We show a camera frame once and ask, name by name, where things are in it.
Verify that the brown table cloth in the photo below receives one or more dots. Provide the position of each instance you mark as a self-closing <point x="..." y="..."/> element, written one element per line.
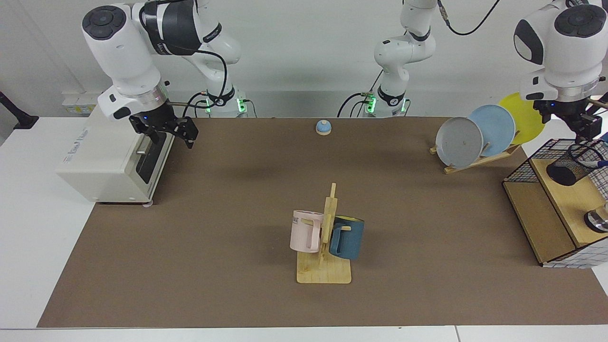
<point x="213" y="261"/>

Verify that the pink mug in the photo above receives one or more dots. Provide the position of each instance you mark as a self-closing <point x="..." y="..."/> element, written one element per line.
<point x="301" y="232"/>

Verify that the white marker with blue cap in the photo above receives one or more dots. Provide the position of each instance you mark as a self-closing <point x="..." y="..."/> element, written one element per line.
<point x="599" y="163"/>

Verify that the light blue plate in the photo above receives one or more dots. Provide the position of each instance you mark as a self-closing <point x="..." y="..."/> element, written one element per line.
<point x="496" y="128"/>

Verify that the wooden plate rack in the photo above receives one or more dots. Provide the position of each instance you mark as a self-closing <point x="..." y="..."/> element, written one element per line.
<point x="475" y="163"/>

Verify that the grey plate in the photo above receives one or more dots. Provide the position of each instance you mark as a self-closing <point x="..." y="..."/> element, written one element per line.
<point x="458" y="145"/>

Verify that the small blue round bell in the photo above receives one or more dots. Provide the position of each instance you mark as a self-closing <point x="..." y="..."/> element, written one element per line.
<point x="323" y="128"/>

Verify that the dark blue mug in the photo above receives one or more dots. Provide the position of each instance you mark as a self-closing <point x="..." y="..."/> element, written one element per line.
<point x="351" y="240"/>

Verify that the glass lid with metal knob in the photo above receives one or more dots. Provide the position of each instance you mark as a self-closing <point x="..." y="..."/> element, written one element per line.
<point x="597" y="221"/>

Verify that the pale toaster oven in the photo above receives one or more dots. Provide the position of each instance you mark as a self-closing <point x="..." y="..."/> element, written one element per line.
<point x="104" y="152"/>

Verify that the yellow plate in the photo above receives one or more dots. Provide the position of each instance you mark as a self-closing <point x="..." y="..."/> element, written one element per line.
<point x="522" y="123"/>

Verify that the wooden cup stand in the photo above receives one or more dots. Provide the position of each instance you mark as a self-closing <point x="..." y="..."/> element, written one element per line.
<point x="323" y="273"/>

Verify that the white checkered cloth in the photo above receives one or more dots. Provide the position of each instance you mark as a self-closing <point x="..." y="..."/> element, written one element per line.
<point x="577" y="261"/>

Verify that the black mesh pen holder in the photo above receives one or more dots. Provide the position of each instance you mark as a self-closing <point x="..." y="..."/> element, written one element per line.
<point x="565" y="172"/>

